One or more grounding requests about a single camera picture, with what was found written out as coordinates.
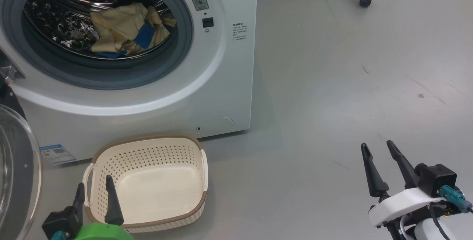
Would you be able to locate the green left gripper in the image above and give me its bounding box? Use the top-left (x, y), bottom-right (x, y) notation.
top-left (72, 175), bottom-right (135, 240)

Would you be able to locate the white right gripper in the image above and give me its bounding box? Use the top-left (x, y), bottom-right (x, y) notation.
top-left (361, 140), bottom-right (456, 240)

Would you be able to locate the black round glass washer door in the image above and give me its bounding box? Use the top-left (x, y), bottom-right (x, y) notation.
top-left (0, 74), bottom-right (42, 240)

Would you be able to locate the yellow garment with blue trim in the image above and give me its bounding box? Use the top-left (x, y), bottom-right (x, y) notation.
top-left (90, 3), bottom-right (177, 59)

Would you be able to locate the cream perforated laundry basket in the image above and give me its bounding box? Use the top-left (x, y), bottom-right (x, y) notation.
top-left (82, 134), bottom-right (209, 233)

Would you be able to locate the white front-load washing machine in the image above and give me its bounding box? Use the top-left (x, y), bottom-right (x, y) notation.
top-left (0, 0), bottom-right (258, 165)

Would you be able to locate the blue energy label sticker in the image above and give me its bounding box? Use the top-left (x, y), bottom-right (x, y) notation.
top-left (40, 144), bottom-right (77, 165)

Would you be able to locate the small printed text label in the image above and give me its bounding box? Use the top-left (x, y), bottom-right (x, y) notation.
top-left (233, 22), bottom-right (247, 41)

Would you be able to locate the right camera cable teal plug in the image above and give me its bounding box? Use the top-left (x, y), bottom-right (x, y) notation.
top-left (439, 185), bottom-right (473, 215)

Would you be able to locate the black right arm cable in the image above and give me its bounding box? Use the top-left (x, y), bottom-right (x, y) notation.
top-left (429, 202), bottom-right (450, 240)

